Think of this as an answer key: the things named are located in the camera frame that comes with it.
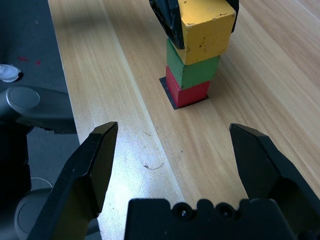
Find green wooden block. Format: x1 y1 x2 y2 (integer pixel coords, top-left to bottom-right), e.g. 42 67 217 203
166 37 221 91

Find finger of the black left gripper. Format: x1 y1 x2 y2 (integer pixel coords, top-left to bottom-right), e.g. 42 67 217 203
224 0 240 34
149 0 186 51

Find white sneaker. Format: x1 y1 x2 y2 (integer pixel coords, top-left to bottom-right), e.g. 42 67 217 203
0 63 24 84

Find grey left robot leg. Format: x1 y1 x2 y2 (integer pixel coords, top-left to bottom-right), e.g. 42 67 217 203
0 85 77 135

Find black square marker patch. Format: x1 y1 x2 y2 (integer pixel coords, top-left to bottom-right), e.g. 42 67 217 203
159 76 210 110

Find grey right robot leg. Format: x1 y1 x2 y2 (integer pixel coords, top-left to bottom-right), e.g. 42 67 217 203
13 187 101 240

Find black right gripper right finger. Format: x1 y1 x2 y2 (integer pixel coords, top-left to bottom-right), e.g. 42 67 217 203
229 122 320 240

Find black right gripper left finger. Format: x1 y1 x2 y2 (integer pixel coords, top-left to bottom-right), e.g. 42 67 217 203
26 121 119 240

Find red wooden block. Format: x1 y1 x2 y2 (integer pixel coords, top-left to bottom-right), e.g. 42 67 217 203
165 65 211 109

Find grey robot leg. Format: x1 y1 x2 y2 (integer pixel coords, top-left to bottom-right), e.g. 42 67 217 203
0 85 77 135
13 187 101 240

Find yellow wooden block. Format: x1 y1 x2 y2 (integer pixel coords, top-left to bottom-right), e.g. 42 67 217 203
176 0 237 66

